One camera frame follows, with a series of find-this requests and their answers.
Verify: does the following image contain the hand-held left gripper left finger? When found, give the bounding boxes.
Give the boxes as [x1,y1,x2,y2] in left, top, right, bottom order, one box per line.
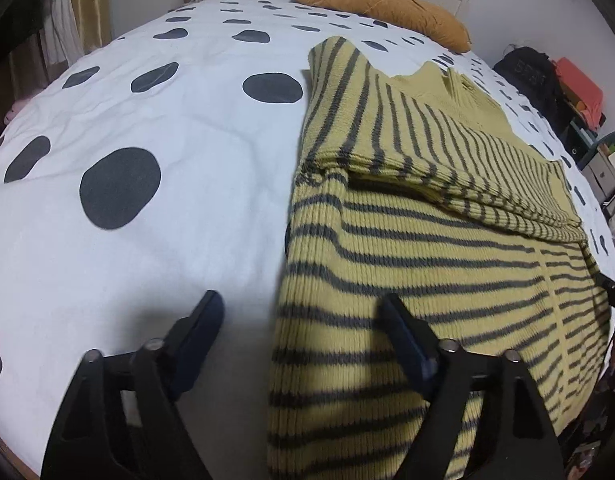
[40,290,226,480]

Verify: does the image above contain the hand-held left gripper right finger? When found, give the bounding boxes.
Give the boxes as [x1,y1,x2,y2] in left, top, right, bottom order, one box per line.
[376,292,563,480]

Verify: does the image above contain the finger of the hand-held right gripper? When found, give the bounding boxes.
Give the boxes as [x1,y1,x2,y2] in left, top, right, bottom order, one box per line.
[594,272,615,313]

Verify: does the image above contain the yellow striped knit sweater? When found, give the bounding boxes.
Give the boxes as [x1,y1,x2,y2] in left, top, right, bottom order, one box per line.
[266,36,613,480]

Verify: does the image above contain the white drawer unit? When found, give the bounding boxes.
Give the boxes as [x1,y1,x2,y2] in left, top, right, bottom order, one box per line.
[582,150,615,192]

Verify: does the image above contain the white polka dot bedspread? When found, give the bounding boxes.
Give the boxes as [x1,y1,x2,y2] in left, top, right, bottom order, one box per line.
[0,0,615,476]

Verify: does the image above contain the orange red folded cloth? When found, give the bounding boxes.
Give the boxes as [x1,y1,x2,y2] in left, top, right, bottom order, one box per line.
[552,57,605,131]

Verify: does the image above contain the black backpack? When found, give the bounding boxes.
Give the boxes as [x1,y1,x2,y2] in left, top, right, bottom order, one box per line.
[492,46,568,126]

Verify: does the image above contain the white hanging garment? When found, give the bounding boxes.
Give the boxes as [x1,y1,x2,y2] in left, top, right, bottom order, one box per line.
[40,0,83,67]

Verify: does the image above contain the mustard yellow pillow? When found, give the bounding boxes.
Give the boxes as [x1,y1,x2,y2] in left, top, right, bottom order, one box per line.
[294,0,472,53]

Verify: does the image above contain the yellow curtain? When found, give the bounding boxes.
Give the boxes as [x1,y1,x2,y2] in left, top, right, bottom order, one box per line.
[62,0,113,53]

